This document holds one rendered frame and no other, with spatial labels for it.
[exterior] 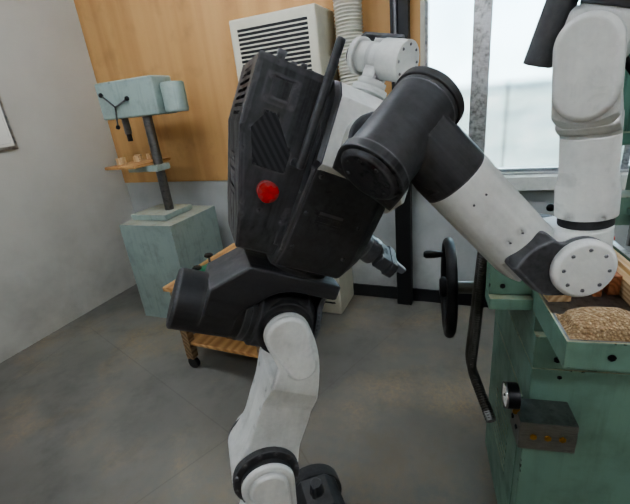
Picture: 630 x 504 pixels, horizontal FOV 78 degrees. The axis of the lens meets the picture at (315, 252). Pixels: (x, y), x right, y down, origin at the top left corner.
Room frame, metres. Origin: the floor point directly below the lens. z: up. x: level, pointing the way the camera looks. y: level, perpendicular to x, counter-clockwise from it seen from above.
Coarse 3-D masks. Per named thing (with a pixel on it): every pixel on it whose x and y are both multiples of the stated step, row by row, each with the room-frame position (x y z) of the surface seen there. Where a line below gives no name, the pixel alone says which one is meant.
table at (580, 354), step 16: (496, 304) 0.81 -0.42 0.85; (512, 304) 0.80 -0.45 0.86; (528, 304) 0.79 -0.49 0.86; (544, 304) 0.72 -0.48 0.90; (560, 304) 0.71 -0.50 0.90; (576, 304) 0.70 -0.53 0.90; (592, 304) 0.69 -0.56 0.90; (608, 304) 0.69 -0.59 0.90; (624, 304) 0.68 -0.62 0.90; (544, 320) 0.70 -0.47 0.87; (560, 336) 0.61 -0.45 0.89; (560, 352) 0.60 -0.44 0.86; (576, 352) 0.58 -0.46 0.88; (592, 352) 0.57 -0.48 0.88; (608, 352) 0.56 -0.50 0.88; (624, 352) 0.56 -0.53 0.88; (576, 368) 0.58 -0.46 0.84; (592, 368) 0.57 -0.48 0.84; (608, 368) 0.56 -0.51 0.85; (624, 368) 0.56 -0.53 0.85
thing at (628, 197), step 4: (624, 192) 0.90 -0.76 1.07; (628, 192) 0.90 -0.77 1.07; (624, 196) 0.87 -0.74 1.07; (628, 196) 0.87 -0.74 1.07; (624, 200) 0.86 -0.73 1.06; (628, 200) 0.86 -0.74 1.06; (620, 204) 0.86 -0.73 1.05; (624, 204) 0.86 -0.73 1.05; (628, 204) 0.86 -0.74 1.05; (620, 208) 0.86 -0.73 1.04; (624, 208) 0.86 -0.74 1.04; (620, 212) 0.86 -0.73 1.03; (624, 212) 0.86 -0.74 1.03; (620, 216) 0.86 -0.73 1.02; (624, 216) 0.86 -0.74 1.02; (628, 216) 0.86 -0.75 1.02; (616, 220) 0.86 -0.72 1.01; (620, 220) 0.86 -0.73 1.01; (624, 220) 0.86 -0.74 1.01; (628, 220) 0.86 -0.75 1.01; (616, 224) 0.86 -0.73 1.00; (620, 224) 0.86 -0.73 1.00; (624, 224) 0.86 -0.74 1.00; (628, 224) 0.86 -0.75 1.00
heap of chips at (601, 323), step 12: (576, 312) 0.63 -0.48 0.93; (588, 312) 0.62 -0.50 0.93; (600, 312) 0.61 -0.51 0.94; (612, 312) 0.60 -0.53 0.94; (624, 312) 0.60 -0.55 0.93; (564, 324) 0.63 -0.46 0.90; (576, 324) 0.60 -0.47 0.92; (588, 324) 0.59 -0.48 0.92; (600, 324) 0.59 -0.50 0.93; (612, 324) 0.58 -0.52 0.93; (624, 324) 0.58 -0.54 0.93; (576, 336) 0.59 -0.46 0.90; (588, 336) 0.58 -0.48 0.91; (600, 336) 0.58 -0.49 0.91; (612, 336) 0.57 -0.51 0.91; (624, 336) 0.57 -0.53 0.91
